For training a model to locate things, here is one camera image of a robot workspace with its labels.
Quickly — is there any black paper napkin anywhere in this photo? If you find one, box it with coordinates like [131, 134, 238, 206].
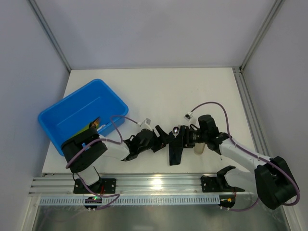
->
[168, 125, 187, 166]

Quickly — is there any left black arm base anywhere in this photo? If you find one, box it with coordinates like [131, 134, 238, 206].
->
[73, 178, 116, 194]

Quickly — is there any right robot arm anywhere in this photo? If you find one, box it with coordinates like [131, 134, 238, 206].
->
[183, 115, 300, 209]

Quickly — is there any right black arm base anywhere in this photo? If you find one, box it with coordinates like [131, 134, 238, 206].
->
[200, 176, 219, 193]

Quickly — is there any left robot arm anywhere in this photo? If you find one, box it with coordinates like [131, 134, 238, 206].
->
[61, 126, 172, 187]

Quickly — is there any green packet in bin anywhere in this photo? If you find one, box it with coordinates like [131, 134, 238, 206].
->
[74, 117, 105, 136]

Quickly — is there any blue plastic bin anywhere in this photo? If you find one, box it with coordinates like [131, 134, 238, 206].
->
[38, 79, 128, 156]

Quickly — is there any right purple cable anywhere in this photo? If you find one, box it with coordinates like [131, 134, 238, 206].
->
[192, 102, 301, 212]

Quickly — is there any purple cable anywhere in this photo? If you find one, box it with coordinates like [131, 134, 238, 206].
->
[192, 102, 301, 212]
[65, 115, 142, 211]

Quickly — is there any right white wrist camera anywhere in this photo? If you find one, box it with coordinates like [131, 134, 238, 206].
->
[184, 111, 194, 121]

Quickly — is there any slotted cable duct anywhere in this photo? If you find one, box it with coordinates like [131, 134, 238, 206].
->
[39, 195, 220, 206]

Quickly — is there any right frame post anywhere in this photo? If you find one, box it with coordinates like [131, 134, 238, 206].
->
[239, 0, 287, 73]

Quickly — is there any frame post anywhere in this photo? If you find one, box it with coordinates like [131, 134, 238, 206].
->
[27, 0, 72, 73]
[239, 0, 287, 73]

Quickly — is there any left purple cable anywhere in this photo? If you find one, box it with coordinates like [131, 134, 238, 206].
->
[65, 115, 142, 211]

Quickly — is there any aluminium rail frame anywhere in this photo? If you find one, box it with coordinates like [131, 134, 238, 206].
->
[28, 173, 292, 197]

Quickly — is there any left frame post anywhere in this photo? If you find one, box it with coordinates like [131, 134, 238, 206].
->
[27, 0, 72, 73]

